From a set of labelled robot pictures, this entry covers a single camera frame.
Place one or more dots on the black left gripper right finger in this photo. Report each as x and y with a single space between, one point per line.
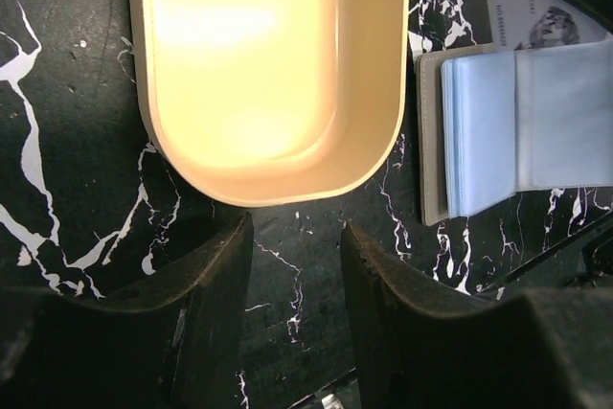
418 343

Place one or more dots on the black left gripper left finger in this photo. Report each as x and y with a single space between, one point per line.
170 340

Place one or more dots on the beige oval plastic tray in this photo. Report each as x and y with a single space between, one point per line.
267 102

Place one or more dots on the white printed card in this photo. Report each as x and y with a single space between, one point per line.
535 24

